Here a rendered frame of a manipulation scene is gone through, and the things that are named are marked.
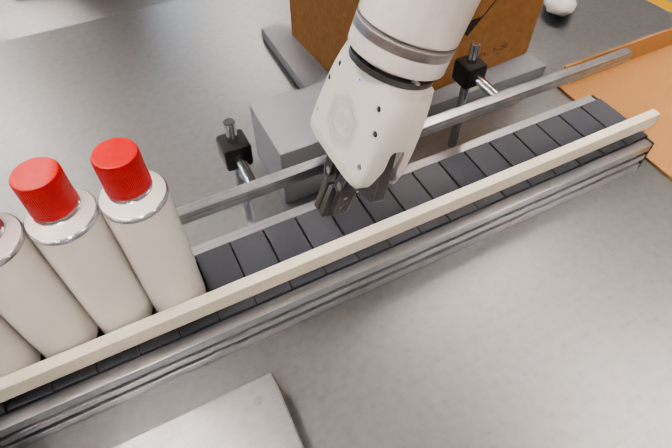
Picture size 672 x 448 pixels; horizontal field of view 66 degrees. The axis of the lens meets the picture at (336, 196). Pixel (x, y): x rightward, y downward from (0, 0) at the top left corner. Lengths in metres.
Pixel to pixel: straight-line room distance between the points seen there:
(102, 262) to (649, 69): 0.85
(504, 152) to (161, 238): 0.43
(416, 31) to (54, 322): 0.37
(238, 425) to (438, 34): 0.35
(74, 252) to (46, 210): 0.04
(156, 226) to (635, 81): 0.76
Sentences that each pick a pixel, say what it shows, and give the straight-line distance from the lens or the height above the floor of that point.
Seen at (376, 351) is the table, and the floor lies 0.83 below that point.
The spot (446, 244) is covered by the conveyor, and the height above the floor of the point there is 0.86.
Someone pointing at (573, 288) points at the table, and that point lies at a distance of 0.65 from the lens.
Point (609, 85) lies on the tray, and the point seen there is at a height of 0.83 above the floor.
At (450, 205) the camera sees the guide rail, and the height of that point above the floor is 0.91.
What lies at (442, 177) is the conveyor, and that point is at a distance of 0.64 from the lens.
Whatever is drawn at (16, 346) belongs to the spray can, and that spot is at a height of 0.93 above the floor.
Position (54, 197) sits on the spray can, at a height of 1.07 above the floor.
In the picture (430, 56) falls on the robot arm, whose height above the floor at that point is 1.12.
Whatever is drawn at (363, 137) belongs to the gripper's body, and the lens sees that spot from 0.43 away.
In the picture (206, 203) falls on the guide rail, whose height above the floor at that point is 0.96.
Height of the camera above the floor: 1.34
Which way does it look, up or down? 50 degrees down
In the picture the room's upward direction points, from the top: straight up
